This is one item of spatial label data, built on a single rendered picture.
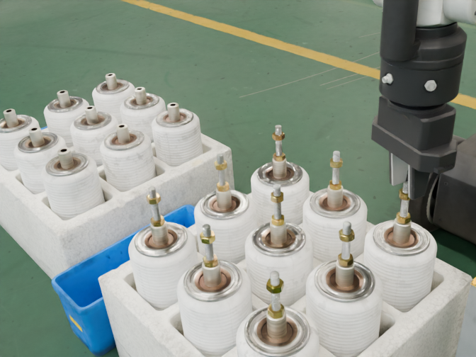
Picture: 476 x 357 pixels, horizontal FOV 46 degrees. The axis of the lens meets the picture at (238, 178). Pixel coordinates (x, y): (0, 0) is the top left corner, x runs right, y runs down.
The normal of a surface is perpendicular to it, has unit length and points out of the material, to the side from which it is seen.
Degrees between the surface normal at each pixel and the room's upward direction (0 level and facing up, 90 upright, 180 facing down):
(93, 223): 90
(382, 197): 0
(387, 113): 90
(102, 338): 92
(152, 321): 0
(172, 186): 90
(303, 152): 0
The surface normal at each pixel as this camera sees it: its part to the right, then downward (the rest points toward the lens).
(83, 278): 0.67, 0.33
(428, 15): -0.73, 0.42
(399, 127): -0.90, 0.29
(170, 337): -0.07, -0.84
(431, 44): -0.07, -0.21
